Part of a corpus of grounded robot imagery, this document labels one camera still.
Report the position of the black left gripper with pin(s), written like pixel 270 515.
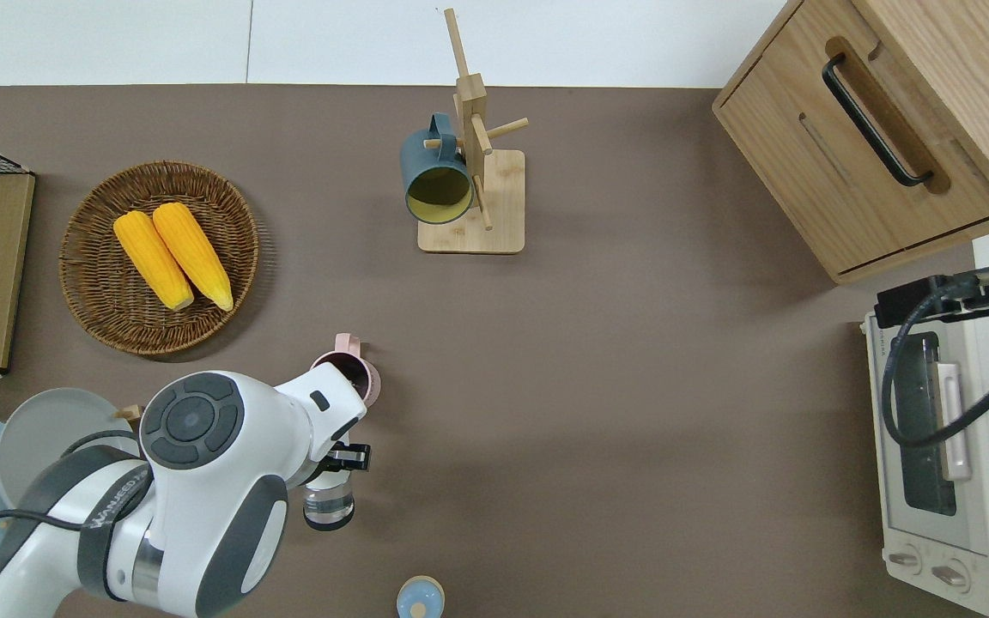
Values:
pixel 348 459

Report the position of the pink mug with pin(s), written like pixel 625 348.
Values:
pixel 357 367

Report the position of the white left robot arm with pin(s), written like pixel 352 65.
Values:
pixel 203 481

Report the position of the wooden plate rack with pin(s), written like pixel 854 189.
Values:
pixel 130 413

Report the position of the wooden cabinet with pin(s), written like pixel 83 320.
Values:
pixel 803 172

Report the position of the yellow corn cob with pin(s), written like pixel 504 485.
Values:
pixel 194 253
pixel 151 257

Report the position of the round wicker basket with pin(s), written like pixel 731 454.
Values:
pixel 117 318

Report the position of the wooden mug tree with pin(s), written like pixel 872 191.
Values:
pixel 494 223

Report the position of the brown table mat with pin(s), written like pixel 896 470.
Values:
pixel 632 386

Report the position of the grey plate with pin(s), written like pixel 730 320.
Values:
pixel 48 429

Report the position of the teal blue mug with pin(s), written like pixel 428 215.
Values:
pixel 426 159

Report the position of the black right wrist camera bar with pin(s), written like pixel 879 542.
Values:
pixel 907 302

